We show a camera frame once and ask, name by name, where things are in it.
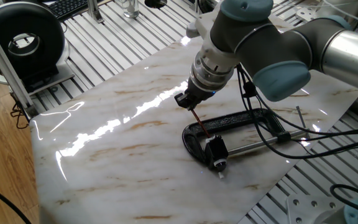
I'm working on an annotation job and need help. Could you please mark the black round object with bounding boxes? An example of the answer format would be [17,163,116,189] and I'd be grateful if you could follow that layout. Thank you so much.
[144,0,168,10]

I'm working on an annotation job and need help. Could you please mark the thick black floor cable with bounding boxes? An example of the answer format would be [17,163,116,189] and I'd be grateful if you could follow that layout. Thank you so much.
[0,175,33,224]

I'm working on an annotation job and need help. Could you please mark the aluminium frame post with bracket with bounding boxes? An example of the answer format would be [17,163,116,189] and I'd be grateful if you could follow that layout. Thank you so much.
[0,12,39,118]

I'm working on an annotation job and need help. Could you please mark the black floor cables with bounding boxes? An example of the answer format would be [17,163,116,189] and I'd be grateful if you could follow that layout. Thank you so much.
[9,93,31,130]

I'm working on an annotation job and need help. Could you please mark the silver spare mounting plate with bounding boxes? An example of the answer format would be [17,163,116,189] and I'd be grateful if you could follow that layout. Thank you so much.
[295,4,326,23]

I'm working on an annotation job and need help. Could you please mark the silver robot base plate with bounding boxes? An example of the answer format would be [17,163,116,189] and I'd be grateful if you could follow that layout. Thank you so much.
[286,194,346,224]

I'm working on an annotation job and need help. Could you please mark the red pencil with eraser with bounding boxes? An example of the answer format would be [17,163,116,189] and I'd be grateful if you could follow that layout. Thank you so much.
[190,108,213,139]

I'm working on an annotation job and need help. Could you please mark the black robot wrist cables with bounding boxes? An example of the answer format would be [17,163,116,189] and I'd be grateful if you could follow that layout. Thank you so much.
[236,63,358,160]

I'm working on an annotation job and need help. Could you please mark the black metal C-clamp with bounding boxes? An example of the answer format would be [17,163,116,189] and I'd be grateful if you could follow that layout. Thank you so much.
[181,105,311,166]

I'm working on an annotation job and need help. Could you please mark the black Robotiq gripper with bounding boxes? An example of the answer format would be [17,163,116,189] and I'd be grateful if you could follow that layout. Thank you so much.
[174,81,215,111]

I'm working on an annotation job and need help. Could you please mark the clear drinking glass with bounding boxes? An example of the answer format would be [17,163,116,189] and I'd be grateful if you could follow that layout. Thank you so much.
[121,0,140,19]

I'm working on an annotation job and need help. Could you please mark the small aluminium bracket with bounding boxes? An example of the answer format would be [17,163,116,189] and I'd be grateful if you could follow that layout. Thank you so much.
[86,0,105,24]

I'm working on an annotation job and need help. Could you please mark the black computer keyboard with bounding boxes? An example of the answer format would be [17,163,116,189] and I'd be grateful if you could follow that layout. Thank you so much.
[47,0,105,21]

